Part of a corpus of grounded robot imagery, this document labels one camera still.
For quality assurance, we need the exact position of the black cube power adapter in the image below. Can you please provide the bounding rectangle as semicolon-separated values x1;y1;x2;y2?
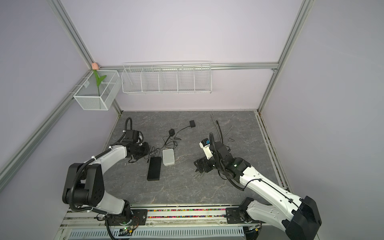
190;120;196;128

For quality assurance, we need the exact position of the black network switch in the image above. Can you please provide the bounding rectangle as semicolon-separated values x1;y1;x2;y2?
147;157;162;181

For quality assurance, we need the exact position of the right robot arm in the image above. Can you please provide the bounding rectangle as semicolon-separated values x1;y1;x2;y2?
194;134;322;240

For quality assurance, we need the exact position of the artificial tulip flower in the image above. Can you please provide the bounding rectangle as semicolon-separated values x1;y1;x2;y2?
92;63;107;97

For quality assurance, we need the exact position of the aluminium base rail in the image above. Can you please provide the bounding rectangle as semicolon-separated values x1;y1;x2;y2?
61;204;262;230

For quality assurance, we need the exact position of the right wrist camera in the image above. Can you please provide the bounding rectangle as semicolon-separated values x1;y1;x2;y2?
199;139;213;160

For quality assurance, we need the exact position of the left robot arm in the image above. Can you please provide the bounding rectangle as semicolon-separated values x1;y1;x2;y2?
62;118;150;226

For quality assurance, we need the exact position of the black ethernet cable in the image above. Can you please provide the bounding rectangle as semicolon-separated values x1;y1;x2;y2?
214;119;224;142

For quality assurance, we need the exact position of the white router box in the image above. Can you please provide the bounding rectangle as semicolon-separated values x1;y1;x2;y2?
162;149;175;166

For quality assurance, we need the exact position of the thin black adapter cable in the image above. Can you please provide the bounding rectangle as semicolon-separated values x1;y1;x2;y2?
128;125;191;164

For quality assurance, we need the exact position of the white wire shelf basket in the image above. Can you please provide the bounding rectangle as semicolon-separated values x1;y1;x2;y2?
122;61;213;94

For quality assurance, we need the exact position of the white mesh corner basket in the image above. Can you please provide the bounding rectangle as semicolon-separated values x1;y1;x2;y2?
74;70;122;111

